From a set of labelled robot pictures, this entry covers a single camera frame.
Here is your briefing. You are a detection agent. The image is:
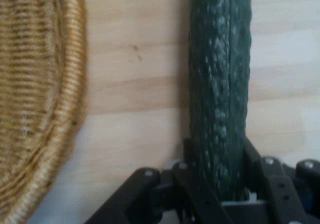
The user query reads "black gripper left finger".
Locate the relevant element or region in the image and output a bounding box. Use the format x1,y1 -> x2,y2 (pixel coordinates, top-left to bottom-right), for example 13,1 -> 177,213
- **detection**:
83,138 -> 235,224

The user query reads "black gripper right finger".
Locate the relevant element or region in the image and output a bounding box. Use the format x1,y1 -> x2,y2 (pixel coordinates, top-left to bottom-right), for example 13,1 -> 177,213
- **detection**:
242,136 -> 320,224

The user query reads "dark green cucumber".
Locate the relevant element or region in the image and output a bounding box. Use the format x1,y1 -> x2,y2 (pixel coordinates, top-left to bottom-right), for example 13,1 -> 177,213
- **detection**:
187,0 -> 254,202

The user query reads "woven wicker basket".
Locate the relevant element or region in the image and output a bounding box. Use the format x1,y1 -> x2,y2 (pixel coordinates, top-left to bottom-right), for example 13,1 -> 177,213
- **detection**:
0,0 -> 89,224

